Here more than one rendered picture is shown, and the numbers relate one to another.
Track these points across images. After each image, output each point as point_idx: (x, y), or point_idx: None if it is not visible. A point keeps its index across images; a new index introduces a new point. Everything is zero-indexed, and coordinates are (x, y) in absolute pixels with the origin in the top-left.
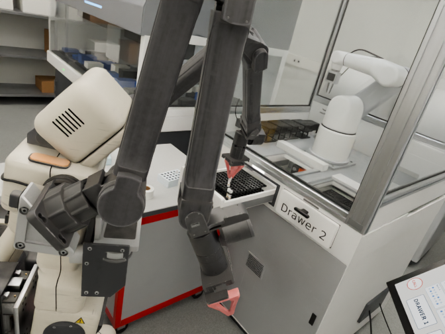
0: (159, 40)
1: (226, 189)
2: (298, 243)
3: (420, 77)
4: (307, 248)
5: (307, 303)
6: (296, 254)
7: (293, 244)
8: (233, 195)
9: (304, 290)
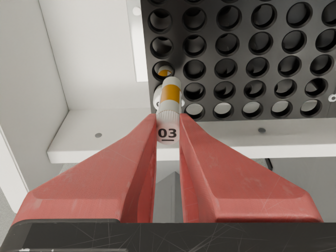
0: None
1: (167, 61)
2: (332, 189)
3: None
4: (326, 215)
5: (277, 161)
6: (317, 172)
7: (329, 168)
8: (224, 63)
9: (285, 162)
